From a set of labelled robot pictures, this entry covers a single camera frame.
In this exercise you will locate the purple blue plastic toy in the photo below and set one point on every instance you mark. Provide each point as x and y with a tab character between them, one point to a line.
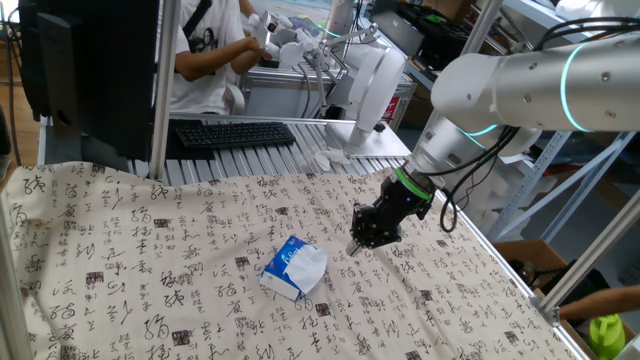
305	25

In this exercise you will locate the white chair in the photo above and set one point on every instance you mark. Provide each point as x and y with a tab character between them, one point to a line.
236	100

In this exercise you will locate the grey metal shelving rack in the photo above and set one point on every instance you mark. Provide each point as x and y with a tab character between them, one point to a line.
540	12

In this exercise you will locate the white plastic bundle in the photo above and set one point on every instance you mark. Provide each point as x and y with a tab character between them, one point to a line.
600	7

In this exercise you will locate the blue tissue pack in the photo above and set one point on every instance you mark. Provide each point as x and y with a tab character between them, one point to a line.
284	256

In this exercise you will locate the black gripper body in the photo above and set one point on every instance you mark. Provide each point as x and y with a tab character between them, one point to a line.
405	200

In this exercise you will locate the aluminium framed case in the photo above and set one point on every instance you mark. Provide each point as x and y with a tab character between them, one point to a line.
280	100

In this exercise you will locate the lime green plastic bottle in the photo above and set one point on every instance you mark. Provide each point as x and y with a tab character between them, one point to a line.
606	340

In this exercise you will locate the white foam packing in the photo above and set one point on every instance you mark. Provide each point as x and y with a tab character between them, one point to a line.
495	200

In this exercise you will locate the black keyboard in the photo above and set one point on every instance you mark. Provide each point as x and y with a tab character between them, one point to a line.
235	135

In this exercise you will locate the white paper napkin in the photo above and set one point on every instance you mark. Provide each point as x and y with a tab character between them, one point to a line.
307	270

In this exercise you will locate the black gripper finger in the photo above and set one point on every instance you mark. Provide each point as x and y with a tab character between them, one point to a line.
365	222
387	237

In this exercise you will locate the aluminium table edge rail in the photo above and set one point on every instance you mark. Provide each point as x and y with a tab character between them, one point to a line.
502	260

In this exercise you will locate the bare-armed seated person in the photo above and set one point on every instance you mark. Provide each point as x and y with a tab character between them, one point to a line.
600	302

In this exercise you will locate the person in printed white t-shirt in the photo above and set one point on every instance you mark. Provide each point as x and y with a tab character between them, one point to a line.
200	85

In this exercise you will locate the black computer monitor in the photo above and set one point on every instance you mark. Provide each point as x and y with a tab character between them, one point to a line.
115	75

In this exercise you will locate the black desk mat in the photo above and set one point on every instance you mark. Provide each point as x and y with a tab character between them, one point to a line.
190	154

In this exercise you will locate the brown cardboard box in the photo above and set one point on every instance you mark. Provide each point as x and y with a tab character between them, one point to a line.
525	252

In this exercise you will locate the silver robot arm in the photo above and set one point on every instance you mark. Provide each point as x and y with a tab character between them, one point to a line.
525	85

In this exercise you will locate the black open tool case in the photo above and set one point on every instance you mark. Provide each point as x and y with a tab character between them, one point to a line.
440	35

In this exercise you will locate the aluminium horizontal bar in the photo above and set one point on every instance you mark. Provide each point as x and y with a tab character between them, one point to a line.
275	119

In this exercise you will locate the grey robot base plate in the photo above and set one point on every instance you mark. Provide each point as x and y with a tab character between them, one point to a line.
385	145

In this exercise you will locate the red label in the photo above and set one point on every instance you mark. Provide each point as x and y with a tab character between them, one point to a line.
392	111

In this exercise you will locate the calligraphy print tablecloth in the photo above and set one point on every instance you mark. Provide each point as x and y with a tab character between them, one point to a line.
150	250

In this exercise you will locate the crumpled white tissue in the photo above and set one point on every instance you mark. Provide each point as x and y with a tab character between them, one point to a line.
330	157

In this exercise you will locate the aluminium frame post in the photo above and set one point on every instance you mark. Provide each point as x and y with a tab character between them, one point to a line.
590	255
165	90
10	300
482	25

